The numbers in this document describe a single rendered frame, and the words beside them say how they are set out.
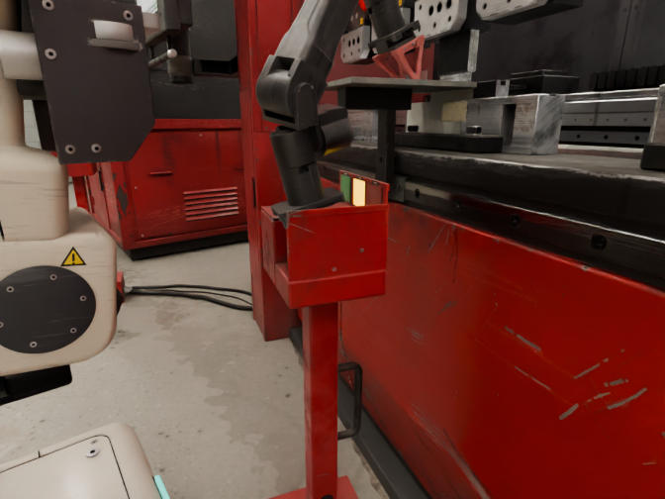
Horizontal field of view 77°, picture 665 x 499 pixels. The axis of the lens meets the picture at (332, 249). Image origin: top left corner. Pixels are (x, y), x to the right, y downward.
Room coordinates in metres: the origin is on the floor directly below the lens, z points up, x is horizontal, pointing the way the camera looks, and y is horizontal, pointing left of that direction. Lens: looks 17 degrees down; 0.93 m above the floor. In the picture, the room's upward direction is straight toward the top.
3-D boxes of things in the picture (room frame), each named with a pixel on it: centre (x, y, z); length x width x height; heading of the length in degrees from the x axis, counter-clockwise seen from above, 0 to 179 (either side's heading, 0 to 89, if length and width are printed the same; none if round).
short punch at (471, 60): (0.94, -0.26, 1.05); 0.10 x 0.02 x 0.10; 22
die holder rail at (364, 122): (1.45, -0.05, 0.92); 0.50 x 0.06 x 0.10; 22
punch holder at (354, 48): (1.33, -0.09, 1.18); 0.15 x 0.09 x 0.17; 22
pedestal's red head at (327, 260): (0.68, 0.02, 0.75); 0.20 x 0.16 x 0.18; 20
